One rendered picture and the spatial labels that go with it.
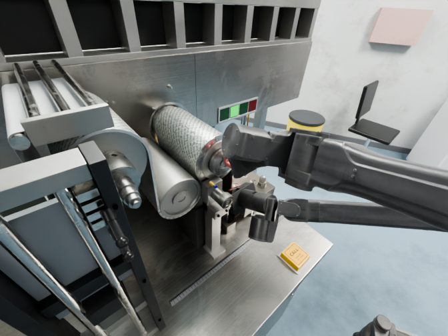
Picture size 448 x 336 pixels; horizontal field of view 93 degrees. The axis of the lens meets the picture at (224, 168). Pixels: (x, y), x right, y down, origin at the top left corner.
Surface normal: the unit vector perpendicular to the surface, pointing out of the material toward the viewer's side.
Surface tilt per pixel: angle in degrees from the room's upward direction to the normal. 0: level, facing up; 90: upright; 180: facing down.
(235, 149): 71
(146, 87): 90
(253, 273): 0
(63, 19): 90
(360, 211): 45
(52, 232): 90
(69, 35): 90
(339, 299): 0
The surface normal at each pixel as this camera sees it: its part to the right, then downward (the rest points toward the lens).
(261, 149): 0.37, 0.26
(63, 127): 0.65, 0.49
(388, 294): 0.04, -0.79
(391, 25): -0.35, 0.56
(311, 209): -0.23, -0.16
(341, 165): -0.90, -0.10
